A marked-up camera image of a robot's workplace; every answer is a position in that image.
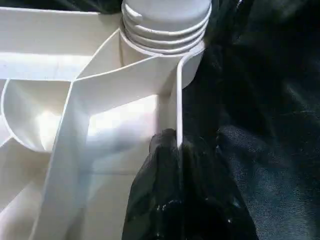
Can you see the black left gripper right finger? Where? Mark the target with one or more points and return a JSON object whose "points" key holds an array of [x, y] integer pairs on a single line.
{"points": [[212, 200]]}

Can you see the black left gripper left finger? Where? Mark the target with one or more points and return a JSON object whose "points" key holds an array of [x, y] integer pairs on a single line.
{"points": [[155, 195]]}

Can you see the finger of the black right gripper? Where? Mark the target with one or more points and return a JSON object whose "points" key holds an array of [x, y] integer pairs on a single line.
{"points": [[222, 22]]}

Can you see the white plastic table leg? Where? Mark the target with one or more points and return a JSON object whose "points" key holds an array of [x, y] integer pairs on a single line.
{"points": [[165, 22]]}

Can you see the white plastic table top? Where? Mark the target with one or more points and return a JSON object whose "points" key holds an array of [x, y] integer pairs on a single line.
{"points": [[112, 100]]}

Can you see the black mat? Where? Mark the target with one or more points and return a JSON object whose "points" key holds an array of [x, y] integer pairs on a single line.
{"points": [[262, 162]]}

